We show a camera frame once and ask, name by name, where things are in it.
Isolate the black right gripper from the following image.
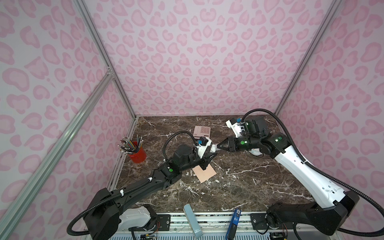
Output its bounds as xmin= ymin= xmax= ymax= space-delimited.
xmin=216 ymin=134 xmax=261 ymax=152

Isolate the beige envelope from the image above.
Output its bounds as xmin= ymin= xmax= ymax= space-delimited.
xmin=192 ymin=164 xmax=217 ymax=183

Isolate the white glue stick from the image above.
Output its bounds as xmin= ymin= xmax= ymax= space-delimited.
xmin=210 ymin=145 xmax=217 ymax=153

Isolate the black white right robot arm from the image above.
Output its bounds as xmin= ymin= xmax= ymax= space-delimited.
xmin=218 ymin=109 xmax=384 ymax=238

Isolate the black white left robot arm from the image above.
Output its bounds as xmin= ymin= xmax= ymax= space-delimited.
xmin=67 ymin=131 xmax=217 ymax=240

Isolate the pink calculator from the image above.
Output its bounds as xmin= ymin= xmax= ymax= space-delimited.
xmin=193 ymin=126 xmax=211 ymax=139

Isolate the white round clock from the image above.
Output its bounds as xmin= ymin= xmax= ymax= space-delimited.
xmin=249 ymin=149 xmax=263 ymax=156

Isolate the red pencil cup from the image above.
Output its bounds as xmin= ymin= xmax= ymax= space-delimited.
xmin=129 ymin=146 xmax=147 ymax=164

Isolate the light blue stapler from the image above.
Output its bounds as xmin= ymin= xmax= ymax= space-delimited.
xmin=183 ymin=204 xmax=204 ymax=239

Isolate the blue utility knife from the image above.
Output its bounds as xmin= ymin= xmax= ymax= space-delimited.
xmin=225 ymin=208 xmax=242 ymax=240

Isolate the coloured pencils bundle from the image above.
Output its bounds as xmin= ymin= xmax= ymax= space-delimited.
xmin=117 ymin=136 xmax=143 ymax=155

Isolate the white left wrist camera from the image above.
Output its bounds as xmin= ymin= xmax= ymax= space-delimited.
xmin=196 ymin=137 xmax=212 ymax=159

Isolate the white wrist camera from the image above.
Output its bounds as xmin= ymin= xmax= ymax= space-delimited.
xmin=196 ymin=137 xmax=212 ymax=159
xmin=226 ymin=118 xmax=247 ymax=138

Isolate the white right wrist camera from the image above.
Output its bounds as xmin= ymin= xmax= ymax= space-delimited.
xmin=226 ymin=118 xmax=247 ymax=138

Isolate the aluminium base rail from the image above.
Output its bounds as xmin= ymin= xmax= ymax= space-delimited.
xmin=102 ymin=209 xmax=344 ymax=240

